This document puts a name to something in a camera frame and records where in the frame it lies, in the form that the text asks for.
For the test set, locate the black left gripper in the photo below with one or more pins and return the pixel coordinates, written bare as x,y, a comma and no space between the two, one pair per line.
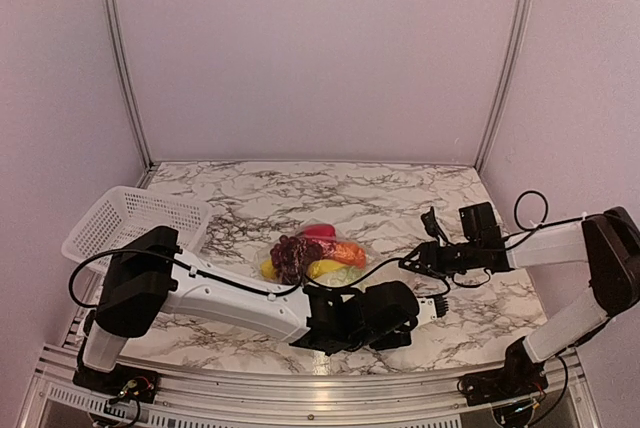
403,342

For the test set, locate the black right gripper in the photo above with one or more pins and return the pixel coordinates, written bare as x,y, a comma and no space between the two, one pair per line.
429,251

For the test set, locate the clear zip top bag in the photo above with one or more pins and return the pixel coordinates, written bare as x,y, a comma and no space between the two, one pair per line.
378,269

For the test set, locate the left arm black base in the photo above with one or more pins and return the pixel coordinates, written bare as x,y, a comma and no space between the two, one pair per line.
122,382

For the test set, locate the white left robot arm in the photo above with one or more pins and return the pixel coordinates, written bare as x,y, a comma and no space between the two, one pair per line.
153,275

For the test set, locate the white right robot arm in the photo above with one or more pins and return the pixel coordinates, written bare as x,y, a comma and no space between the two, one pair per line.
607,242

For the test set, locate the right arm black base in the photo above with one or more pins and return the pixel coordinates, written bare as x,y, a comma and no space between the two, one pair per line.
510,378

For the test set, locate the orange fake carrot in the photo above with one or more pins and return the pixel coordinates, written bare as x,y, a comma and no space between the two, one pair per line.
350,254

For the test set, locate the yellow fake lemon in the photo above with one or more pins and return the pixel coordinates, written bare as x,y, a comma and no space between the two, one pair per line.
323,267

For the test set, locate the red fake pepper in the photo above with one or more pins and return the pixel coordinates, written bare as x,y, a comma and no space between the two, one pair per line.
321,231

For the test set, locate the purple fake grapes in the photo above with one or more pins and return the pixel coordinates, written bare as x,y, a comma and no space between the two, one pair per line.
292,256

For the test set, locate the peach fake fruit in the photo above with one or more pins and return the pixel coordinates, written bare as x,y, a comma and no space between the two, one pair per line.
268,271

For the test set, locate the white perforated plastic basket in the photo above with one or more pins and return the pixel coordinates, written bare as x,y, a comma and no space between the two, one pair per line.
123,214

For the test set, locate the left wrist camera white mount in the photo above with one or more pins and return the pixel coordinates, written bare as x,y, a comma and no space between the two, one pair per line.
432,308

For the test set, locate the aluminium front rail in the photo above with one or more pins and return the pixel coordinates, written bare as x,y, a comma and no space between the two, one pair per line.
191,397

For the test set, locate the right aluminium corner post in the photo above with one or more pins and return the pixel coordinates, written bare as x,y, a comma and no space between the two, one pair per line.
516,36

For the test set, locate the aluminium corner post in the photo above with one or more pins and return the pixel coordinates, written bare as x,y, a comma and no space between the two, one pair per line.
516,36
125,82

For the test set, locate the left aluminium corner post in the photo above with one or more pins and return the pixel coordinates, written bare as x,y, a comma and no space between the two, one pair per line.
125,82

